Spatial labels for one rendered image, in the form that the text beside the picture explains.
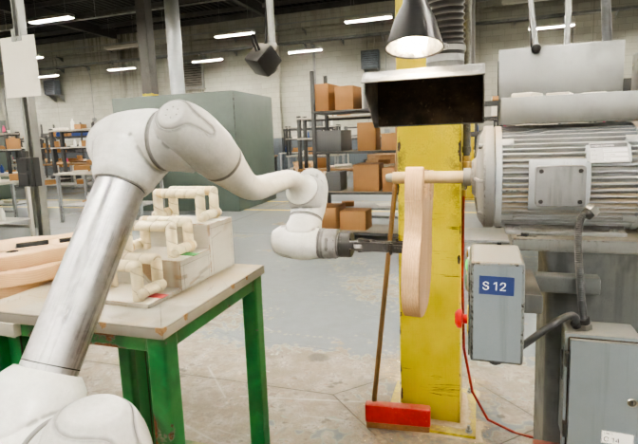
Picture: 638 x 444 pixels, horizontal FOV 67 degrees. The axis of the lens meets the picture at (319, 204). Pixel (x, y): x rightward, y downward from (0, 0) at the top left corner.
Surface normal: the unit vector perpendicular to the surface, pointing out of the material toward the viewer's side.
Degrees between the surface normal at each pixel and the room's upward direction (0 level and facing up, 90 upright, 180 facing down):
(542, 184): 90
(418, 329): 90
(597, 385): 90
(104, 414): 5
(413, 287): 95
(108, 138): 62
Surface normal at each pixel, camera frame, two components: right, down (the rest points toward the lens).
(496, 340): -0.31, 0.15
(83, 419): 0.07, -0.99
